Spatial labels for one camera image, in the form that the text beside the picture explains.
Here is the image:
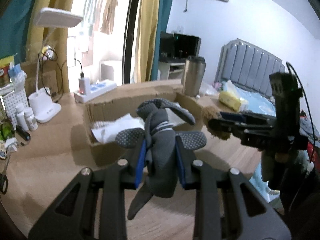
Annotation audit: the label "white power strip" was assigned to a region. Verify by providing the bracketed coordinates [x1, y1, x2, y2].
[74, 79, 117, 103]

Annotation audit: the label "yellow red packet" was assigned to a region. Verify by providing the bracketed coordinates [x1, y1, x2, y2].
[0, 56, 14, 87]

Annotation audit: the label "white pill bottle small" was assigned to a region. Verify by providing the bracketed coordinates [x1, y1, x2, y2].
[24, 107, 38, 131]

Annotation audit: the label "white desk lamp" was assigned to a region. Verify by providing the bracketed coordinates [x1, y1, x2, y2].
[28, 7, 83, 124]

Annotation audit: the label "brown fuzzy plush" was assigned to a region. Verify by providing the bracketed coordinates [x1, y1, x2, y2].
[201, 106, 231, 140]

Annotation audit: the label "brown cardboard box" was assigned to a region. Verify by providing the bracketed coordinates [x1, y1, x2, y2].
[84, 86, 217, 166]

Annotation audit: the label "grey dotted socks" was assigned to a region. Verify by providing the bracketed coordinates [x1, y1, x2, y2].
[116, 98, 207, 220]

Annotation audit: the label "steel travel tumbler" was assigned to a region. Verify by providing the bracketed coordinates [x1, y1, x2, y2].
[182, 56, 206, 98]

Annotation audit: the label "yellow tissue pack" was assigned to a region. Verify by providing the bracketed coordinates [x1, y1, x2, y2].
[219, 91, 248, 112]

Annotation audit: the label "white usb adapter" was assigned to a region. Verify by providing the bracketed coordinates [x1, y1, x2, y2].
[5, 137, 19, 153]

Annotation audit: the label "black scissors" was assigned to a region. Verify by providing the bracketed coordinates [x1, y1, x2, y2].
[1, 154, 11, 194]

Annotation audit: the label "white tv stand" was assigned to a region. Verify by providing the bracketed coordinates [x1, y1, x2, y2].
[157, 61, 185, 80]

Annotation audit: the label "clear plastic bag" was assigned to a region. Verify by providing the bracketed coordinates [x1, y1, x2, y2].
[199, 81, 218, 96]

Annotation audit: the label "black monitor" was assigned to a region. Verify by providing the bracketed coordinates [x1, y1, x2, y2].
[159, 31, 201, 62]

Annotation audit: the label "white perforated basket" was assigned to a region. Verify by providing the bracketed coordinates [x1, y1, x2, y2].
[1, 88, 29, 127]

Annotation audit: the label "black cylinder flashlight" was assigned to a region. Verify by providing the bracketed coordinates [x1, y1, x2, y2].
[15, 125, 31, 141]

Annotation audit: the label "white charger with black cable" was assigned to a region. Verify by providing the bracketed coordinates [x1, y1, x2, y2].
[37, 46, 90, 103]

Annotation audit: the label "yellow curtain right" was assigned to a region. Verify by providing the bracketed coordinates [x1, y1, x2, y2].
[135, 0, 159, 83]

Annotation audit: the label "grey padded headboard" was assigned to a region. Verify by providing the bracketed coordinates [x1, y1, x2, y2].
[214, 38, 285, 98]

